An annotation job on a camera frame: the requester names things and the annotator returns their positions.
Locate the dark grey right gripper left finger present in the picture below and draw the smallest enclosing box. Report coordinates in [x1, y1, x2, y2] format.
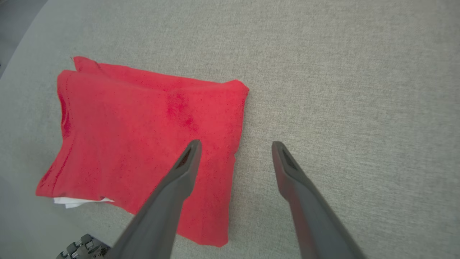
[106, 139, 202, 259]

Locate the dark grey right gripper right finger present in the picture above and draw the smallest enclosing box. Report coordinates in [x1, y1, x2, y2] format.
[271, 141, 366, 259]

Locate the red and white garment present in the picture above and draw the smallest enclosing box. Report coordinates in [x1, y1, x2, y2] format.
[35, 56, 250, 248]

